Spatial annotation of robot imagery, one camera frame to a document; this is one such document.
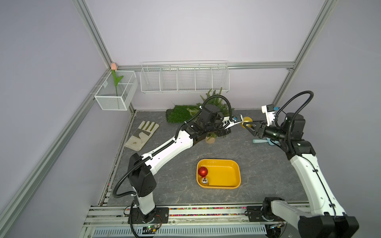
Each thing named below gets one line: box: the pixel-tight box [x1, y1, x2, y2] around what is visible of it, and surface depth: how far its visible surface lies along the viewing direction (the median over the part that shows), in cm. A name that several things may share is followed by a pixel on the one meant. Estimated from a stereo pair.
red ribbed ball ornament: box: [197, 166, 209, 179], surface depth 86 cm
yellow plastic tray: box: [196, 159, 242, 189], surface depth 88 cm
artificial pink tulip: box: [110, 62, 124, 97], surface depth 92 cm
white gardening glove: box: [124, 120, 160, 152], surface depth 107 cm
